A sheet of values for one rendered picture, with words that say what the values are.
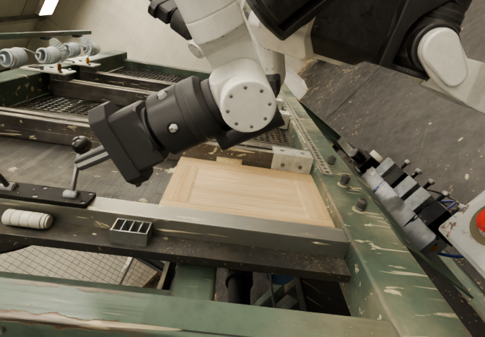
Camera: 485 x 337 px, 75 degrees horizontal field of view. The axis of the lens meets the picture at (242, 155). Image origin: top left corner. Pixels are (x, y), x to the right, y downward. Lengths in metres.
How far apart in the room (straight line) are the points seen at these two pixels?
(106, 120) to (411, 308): 0.53
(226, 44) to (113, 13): 6.23
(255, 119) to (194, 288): 0.36
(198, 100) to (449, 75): 0.64
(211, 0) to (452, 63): 0.64
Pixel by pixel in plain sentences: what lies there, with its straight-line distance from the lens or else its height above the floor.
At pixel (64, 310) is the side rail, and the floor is 1.29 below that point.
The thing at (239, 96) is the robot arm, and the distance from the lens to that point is 0.36.
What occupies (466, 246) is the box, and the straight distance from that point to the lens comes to 0.52.
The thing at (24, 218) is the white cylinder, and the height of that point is 1.44.
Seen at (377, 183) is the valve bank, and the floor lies 0.74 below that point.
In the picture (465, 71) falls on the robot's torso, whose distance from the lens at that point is 0.90.
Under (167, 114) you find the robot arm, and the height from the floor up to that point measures 1.34.
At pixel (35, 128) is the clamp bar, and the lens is 1.12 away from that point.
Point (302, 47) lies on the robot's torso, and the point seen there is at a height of 1.20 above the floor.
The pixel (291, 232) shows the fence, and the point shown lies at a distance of 0.67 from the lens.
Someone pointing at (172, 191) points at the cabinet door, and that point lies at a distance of 0.79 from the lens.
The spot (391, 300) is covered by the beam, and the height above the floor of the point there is 0.89.
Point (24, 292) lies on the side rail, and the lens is 0.53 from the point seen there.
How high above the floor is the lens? 1.33
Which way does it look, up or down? 14 degrees down
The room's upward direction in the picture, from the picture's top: 53 degrees counter-clockwise
